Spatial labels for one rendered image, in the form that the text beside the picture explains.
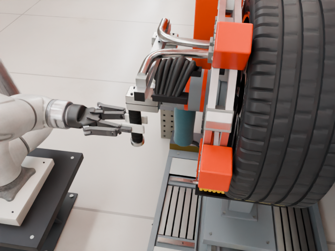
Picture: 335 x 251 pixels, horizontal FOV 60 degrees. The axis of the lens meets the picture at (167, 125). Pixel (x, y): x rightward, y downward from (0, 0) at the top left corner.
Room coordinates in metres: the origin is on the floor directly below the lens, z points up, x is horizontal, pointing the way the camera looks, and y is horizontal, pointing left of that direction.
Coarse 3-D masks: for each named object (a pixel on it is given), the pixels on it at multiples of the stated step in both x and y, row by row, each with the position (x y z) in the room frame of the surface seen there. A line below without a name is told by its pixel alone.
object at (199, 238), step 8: (200, 200) 0.79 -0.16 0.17; (200, 208) 0.76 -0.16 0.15; (272, 208) 0.75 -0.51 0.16; (200, 216) 0.72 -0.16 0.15; (272, 216) 0.72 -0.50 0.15; (200, 224) 0.68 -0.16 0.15; (200, 232) 0.64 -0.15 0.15; (200, 240) 0.60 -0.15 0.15; (200, 248) 0.56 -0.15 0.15; (208, 248) 0.55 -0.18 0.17; (216, 248) 0.55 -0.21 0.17; (224, 248) 0.56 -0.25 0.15
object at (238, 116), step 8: (248, 16) 0.80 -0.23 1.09; (240, 72) 0.98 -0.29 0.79; (240, 80) 0.97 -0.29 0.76; (240, 88) 0.82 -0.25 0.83; (240, 96) 0.80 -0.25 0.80; (240, 104) 0.78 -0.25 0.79; (240, 112) 0.69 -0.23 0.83; (240, 120) 0.53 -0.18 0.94; (232, 128) 0.83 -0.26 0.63; (232, 136) 0.79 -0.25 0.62; (232, 144) 0.70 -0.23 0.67
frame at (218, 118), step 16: (224, 0) 0.83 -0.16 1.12; (240, 0) 0.83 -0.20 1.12; (224, 16) 0.72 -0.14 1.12; (240, 16) 0.72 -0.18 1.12; (208, 96) 0.56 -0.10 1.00; (208, 112) 0.52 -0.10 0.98; (224, 112) 0.51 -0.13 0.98; (208, 128) 0.50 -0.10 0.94; (224, 128) 0.50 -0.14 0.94; (224, 144) 0.50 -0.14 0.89
